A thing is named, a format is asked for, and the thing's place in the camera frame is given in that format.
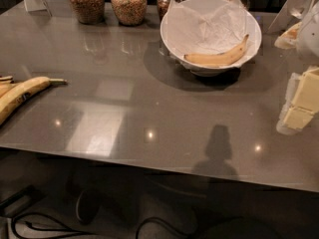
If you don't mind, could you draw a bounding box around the black cable on floor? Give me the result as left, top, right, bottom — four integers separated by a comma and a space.
9, 211, 200, 239

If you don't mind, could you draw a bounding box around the leftmost glass jar of grains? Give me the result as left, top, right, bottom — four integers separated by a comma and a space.
68, 0, 105, 24

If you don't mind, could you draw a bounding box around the white paper bowl liner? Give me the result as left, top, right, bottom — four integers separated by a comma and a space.
165, 0, 259, 70

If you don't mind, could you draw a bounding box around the black chair base under table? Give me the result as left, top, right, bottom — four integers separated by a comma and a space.
76, 189, 102, 225

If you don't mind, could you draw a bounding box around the white bowl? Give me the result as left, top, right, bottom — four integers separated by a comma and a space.
159, 0, 263, 78

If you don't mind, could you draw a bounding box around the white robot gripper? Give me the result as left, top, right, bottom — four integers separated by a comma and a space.
274, 1, 319, 135

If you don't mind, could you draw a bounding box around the large yellow banana at left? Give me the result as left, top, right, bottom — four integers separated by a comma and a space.
0, 77, 67, 124

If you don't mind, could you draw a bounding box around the glass jar of grains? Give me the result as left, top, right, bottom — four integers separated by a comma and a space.
68, 0, 105, 24
111, 0, 148, 26

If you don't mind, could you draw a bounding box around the white stand at top right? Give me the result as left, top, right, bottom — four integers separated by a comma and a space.
267, 0, 318, 33

